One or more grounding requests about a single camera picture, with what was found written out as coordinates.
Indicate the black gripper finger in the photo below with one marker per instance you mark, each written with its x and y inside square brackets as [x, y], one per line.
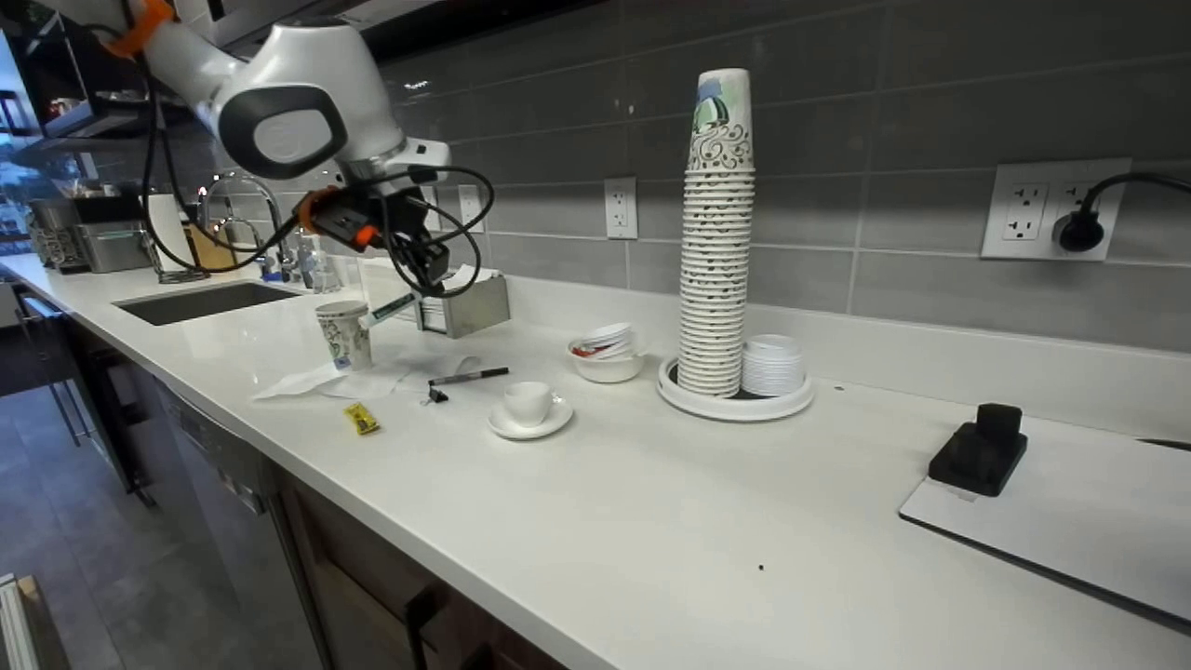
[425, 256]

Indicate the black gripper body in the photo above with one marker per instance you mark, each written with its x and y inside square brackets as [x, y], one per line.
[366, 215]

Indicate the teal marker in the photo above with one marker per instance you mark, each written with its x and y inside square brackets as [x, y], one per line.
[390, 305]

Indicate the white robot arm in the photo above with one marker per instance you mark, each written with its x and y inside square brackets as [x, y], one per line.
[311, 93]

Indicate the patterned paper cup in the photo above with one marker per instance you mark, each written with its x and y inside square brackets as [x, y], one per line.
[343, 333]

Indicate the black left marker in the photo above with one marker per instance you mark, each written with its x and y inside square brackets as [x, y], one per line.
[466, 377]

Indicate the white espresso cup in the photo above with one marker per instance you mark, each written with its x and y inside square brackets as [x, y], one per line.
[528, 403]

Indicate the white round cup tray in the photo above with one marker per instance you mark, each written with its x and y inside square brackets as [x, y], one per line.
[735, 409]

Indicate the tall paper cup stack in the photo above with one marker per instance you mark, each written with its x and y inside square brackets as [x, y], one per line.
[717, 222]

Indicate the steel napkin dispenser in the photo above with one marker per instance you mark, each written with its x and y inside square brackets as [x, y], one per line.
[470, 302]

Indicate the white paper sheet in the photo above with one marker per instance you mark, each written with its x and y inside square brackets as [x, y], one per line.
[327, 380]

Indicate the yellow sachet packet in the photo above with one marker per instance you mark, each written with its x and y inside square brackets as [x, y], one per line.
[361, 416]

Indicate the black countertop sink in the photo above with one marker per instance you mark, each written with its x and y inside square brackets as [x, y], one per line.
[202, 302]

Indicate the white bowl with packets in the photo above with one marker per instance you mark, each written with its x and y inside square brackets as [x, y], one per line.
[604, 353]

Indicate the white saucer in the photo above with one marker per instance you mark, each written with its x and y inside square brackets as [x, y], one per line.
[559, 414]

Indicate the black small device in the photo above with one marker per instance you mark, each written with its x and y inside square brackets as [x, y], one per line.
[983, 450]

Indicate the double outlet with plug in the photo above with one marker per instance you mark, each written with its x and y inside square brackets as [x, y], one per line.
[1032, 198]

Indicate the white flat tray board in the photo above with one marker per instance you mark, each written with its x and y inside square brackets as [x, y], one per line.
[1098, 512]

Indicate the white wall outlet small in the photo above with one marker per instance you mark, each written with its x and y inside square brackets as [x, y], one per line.
[620, 204]

